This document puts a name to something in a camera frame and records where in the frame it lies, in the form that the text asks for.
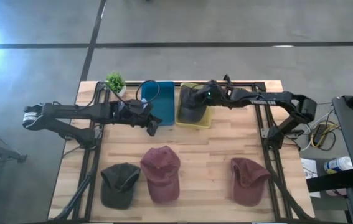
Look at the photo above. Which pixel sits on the blue plastic bin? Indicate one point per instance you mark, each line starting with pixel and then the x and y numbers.
pixel 165 102

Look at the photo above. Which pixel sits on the white paper sheet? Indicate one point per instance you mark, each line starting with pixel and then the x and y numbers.
pixel 310 174

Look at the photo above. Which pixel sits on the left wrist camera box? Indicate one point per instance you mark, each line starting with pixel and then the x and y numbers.
pixel 137 104

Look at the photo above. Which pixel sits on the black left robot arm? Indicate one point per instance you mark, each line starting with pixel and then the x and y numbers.
pixel 70 112

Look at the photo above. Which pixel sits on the black baseball cap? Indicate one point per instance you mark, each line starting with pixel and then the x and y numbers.
pixel 190 112

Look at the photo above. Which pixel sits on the yellow plastic bin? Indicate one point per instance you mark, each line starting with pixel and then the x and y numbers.
pixel 208 119

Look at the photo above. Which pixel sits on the black aluminium table frame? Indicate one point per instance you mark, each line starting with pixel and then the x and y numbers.
pixel 86 186

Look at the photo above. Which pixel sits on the white and blue can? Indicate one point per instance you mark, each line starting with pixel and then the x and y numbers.
pixel 338 165

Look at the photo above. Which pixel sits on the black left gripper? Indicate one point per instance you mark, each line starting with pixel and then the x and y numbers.
pixel 137 113

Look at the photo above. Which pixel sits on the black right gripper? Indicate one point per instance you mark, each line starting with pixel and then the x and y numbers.
pixel 216 95

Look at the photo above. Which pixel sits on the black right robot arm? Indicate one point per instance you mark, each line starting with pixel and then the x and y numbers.
pixel 266 101

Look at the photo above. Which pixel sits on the black power box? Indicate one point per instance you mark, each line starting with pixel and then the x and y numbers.
pixel 321 133

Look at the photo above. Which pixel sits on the black flat bar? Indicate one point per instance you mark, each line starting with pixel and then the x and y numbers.
pixel 332 181

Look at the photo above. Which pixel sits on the small plant in white pot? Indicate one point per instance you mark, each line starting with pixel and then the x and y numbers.
pixel 115 82

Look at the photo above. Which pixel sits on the maroon baseball cap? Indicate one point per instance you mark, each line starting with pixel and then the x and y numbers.
pixel 160 174
pixel 247 183

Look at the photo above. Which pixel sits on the dark olive baseball cap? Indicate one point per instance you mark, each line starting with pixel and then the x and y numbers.
pixel 118 186

